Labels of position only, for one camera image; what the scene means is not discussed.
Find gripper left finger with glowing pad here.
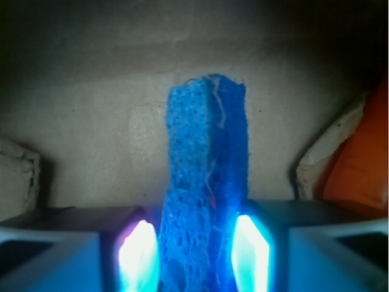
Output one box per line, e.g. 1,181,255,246
1,206,158,291

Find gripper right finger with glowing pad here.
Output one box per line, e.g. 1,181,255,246
231,200,388,291

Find blue sponge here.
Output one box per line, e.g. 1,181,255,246
158,74,249,291

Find orange plastic toy carrot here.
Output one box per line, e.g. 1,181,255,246
322,74,388,214

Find brown paper bag tray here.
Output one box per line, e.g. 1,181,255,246
1,33,388,207

